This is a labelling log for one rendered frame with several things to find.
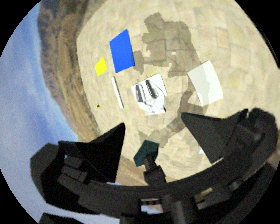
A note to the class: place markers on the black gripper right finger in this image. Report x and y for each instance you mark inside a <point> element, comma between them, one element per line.
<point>213,133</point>

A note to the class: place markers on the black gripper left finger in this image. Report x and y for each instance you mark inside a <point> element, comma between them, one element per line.
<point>103,153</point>

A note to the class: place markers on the yellow flat square plate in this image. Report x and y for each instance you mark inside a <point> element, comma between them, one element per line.
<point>101,66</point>

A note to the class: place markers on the blue flat rectangular plate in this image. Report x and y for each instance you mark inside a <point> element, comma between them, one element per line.
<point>121,50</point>

